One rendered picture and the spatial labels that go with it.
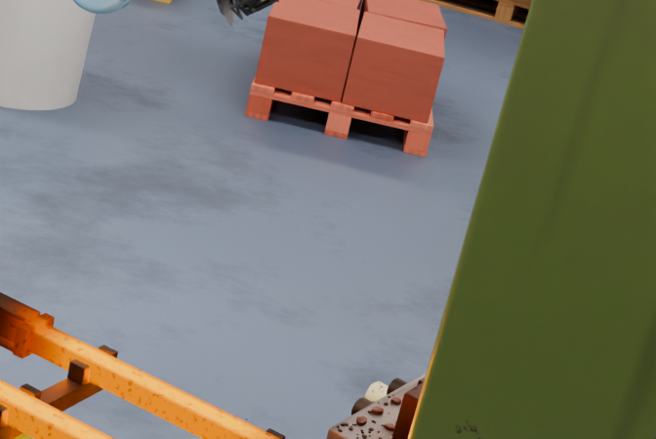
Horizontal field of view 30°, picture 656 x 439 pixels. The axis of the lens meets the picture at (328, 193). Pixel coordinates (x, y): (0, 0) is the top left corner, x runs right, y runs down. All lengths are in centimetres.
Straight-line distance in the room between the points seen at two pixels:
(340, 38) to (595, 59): 443
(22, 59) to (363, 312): 178
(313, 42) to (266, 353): 213
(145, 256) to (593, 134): 305
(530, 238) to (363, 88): 442
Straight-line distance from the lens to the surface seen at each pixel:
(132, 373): 128
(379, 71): 519
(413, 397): 124
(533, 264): 81
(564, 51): 78
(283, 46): 520
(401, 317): 374
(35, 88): 482
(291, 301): 366
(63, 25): 477
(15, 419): 121
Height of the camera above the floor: 156
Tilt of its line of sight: 20 degrees down
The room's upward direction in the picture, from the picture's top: 13 degrees clockwise
